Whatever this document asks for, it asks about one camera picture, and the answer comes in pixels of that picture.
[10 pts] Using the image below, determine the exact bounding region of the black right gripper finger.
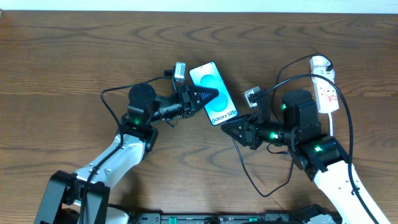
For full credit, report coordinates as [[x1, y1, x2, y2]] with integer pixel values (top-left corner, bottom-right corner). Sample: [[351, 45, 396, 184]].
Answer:
[[221, 119, 249, 142], [237, 112, 259, 123]]

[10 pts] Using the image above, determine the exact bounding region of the blue Samsung Galaxy smartphone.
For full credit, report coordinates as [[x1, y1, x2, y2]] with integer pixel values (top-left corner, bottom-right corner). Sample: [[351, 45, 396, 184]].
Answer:
[[189, 62, 238, 126]]

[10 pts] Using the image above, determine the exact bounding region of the black USB charging cable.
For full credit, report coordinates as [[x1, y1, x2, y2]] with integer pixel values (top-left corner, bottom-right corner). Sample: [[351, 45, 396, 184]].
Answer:
[[231, 52, 334, 198]]

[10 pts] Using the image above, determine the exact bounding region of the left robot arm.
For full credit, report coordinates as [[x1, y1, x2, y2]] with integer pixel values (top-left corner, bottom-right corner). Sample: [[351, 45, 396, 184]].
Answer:
[[34, 83, 219, 224]]

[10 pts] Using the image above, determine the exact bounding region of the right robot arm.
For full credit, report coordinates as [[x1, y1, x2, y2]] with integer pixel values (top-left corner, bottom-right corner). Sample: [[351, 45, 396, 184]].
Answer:
[[221, 90, 389, 223]]

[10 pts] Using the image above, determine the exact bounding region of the white USB charger adapter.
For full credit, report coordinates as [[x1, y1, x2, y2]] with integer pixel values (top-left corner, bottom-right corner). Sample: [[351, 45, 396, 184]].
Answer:
[[310, 55, 331, 70]]

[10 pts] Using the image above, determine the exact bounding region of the white power strip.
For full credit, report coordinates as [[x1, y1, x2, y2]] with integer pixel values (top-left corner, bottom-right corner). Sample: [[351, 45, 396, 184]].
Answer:
[[312, 67, 339, 114]]

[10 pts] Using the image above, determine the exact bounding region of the black left camera cable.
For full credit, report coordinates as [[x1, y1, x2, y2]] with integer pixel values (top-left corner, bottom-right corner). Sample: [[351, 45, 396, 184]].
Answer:
[[79, 70, 175, 224]]

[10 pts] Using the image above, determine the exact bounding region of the black camera cable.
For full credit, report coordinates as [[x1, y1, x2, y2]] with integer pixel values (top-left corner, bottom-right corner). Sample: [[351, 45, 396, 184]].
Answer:
[[79, 70, 175, 224], [254, 73, 380, 224]]

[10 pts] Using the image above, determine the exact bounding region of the black right camera cable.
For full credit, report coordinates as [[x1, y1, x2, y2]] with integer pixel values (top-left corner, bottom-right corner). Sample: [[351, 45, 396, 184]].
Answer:
[[254, 73, 380, 224]]

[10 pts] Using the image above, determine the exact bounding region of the white power strip cord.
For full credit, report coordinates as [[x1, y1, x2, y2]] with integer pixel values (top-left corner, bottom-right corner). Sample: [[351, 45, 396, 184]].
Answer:
[[328, 112, 335, 138]]

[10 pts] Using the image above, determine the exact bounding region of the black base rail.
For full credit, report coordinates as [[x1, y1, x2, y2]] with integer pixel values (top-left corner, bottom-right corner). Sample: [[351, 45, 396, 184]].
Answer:
[[105, 203, 343, 224]]

